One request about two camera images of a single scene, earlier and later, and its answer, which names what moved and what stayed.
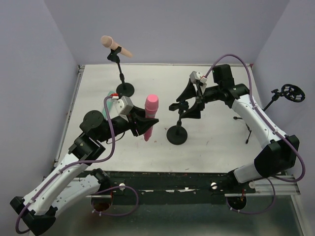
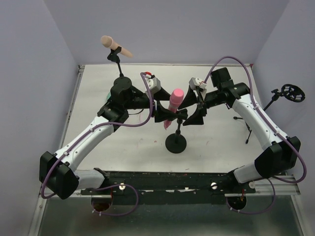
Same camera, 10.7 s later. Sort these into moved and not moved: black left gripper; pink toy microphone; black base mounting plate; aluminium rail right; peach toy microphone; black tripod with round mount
Moved: pink toy microphone; black left gripper
Not moved: black base mounting plate; aluminium rail right; black tripod with round mount; peach toy microphone
